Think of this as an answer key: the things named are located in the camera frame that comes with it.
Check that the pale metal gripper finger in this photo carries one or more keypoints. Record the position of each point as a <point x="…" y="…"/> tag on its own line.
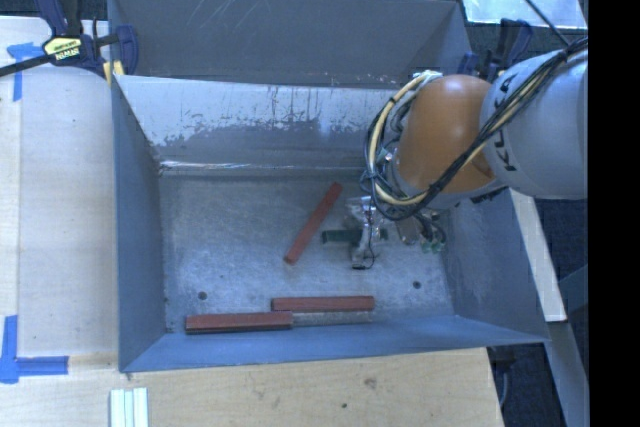
<point x="361" y="253"/>
<point x="361" y="213"/>

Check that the dark green flat block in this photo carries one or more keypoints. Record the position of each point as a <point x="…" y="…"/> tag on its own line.
<point x="337" y="237"/>

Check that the red-brown flat block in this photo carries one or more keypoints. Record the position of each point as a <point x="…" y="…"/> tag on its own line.
<point x="239" y="322"/>
<point x="322" y="304"/>
<point x="314" y="224"/>

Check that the grey metal bin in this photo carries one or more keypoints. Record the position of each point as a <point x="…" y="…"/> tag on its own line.
<point x="240" y="235"/>

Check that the pale wood flat board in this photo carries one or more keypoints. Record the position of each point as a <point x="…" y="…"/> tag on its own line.
<point x="67" y="215"/>

